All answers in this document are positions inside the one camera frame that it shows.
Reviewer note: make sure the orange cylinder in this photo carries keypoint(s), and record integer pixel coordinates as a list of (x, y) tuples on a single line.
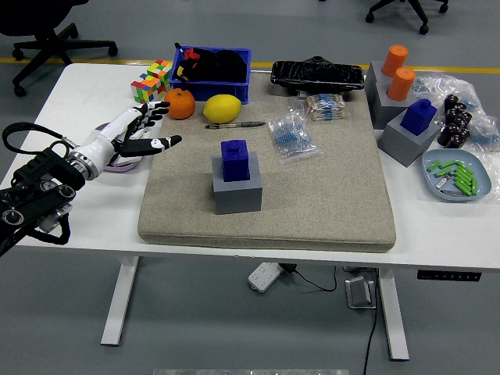
[(402, 84), (394, 60)]

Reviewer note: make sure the blue-grey plate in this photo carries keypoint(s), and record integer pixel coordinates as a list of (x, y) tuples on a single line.
[(431, 183)]

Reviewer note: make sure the silver metal stand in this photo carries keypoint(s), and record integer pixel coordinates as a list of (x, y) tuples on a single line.
[(357, 293)]

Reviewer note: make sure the red ribbon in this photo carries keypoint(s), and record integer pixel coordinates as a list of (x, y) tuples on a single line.
[(191, 53)]

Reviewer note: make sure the green cylindrical part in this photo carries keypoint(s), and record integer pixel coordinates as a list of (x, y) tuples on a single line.
[(465, 168), (464, 174), (443, 172), (467, 187), (433, 166), (448, 165), (466, 180)]

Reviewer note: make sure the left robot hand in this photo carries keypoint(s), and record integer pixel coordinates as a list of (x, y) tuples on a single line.
[(101, 144)]

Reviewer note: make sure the black office chair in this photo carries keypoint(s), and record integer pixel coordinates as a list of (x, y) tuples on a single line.
[(51, 43), (414, 8)]

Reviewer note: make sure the blue square seal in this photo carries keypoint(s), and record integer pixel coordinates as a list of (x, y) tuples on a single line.
[(234, 162), (418, 119)]

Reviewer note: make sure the black grey pen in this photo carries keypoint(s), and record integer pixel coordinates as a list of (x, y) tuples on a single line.
[(242, 124)]

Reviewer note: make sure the blue plastic bin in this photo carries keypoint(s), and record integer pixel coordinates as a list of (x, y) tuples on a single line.
[(218, 90)]

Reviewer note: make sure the white power strip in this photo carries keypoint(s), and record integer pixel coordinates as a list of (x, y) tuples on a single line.
[(263, 277)]

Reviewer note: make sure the black table control panel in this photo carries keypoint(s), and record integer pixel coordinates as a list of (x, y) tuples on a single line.
[(449, 275)]

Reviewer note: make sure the black cloth bag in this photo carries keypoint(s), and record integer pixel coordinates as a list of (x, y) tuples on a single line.
[(222, 66)]

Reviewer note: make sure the grey-brown mat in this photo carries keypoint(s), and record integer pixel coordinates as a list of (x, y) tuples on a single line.
[(312, 203)]

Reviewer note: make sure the clear bag of blue resistors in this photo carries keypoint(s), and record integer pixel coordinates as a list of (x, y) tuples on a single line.
[(291, 134)]

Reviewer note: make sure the grey cube holder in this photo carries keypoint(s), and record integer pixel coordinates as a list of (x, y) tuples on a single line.
[(390, 113), (371, 78), (402, 146), (238, 197)]

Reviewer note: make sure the clear plastic bag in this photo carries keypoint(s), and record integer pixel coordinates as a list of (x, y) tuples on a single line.
[(486, 133), (441, 84)]

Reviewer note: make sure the white wall switch panel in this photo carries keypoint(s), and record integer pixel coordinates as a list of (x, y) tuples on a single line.
[(142, 134)]

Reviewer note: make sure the taped resistor bundle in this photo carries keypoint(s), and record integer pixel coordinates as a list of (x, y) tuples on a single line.
[(324, 105)]

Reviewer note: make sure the colourful puzzle cube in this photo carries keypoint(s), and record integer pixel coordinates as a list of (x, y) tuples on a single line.
[(148, 91), (160, 70)]

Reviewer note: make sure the yellow lemon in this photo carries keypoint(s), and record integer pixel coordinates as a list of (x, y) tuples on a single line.
[(222, 108)]

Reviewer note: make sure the black glossy rearview mirror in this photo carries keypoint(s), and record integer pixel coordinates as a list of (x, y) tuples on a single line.
[(316, 76)]

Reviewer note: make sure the orange fruit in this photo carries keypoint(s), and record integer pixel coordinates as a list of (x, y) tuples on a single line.
[(179, 105)]

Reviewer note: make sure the white table leg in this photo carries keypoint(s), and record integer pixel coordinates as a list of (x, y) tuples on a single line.
[(119, 301), (394, 316)]

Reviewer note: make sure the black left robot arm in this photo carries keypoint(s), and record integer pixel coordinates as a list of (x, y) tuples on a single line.
[(43, 176)]

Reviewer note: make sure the small silver metal part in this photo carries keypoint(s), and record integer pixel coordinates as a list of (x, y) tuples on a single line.
[(442, 183)]

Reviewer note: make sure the black capacitor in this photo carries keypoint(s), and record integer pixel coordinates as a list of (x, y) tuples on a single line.
[(453, 116), (461, 108), (459, 138), (452, 102), (465, 120), (446, 134)]

